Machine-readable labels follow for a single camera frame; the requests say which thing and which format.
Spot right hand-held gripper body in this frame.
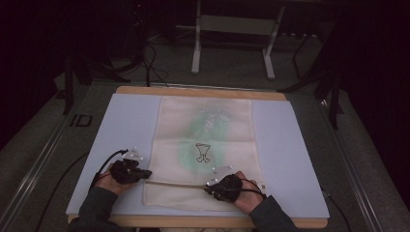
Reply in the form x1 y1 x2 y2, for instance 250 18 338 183
205 164 244 204

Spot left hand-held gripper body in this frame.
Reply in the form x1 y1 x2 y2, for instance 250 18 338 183
108 146 144 186

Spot cream cloth bag with zipper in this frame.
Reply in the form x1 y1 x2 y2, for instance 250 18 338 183
142 96 267 213

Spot person's right hand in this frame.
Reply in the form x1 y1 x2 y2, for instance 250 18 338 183
231 170 268 216

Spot white table mat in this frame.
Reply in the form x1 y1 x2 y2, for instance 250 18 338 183
65 93 331 219

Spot black tripod stand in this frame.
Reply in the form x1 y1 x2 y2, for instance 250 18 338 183
278 32 345 131
55 53 132 116

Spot white metal stand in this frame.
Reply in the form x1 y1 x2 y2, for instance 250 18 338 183
175 0 286 81

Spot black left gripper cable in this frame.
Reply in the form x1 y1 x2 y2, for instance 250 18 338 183
34 148 130 232

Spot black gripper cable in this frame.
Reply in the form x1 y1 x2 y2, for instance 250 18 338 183
240 177 353 232
34 148 130 232

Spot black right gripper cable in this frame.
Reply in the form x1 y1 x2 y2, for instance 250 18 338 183
240 177 353 232

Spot metal floor rail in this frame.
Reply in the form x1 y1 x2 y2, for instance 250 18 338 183
318 98 385 232
0 105 76 232

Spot black floor cables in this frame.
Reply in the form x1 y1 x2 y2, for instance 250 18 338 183
140 41 170 89

